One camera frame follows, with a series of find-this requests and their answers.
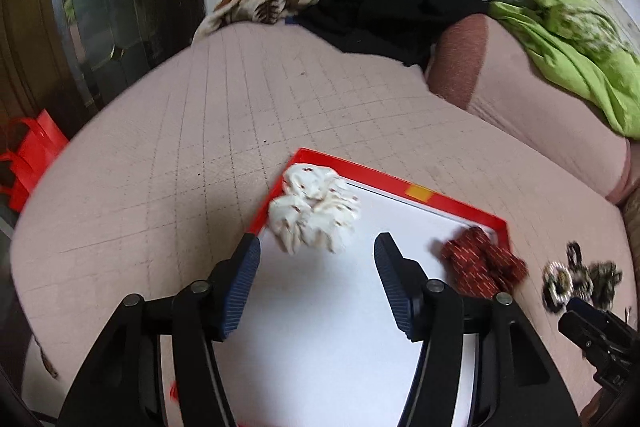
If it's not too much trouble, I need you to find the black cloth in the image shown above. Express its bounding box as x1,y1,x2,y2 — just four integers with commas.
293,0,490,70

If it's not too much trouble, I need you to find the red polka dot scrunchie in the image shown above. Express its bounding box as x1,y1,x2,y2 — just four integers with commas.
440,227,528,299

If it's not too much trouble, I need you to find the pink quilted bolster pillow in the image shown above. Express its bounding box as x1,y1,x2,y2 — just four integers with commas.
425,14,639,204

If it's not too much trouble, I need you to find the grey black organza scrunchie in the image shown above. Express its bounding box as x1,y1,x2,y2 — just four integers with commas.
566,242,623,311

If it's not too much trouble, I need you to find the red bag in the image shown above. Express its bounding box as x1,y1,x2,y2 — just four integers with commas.
1,110,68,212

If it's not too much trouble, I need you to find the white dotted scrunchie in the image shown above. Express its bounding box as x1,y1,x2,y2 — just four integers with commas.
268,164,361,255

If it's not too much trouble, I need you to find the striped brown pillow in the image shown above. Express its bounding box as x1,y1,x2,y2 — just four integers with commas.
623,198,640,270

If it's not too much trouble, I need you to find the green bed sheet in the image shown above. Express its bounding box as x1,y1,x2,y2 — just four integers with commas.
489,0,639,140

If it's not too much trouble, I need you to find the red tray box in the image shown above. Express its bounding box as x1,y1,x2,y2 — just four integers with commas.
169,146,510,427

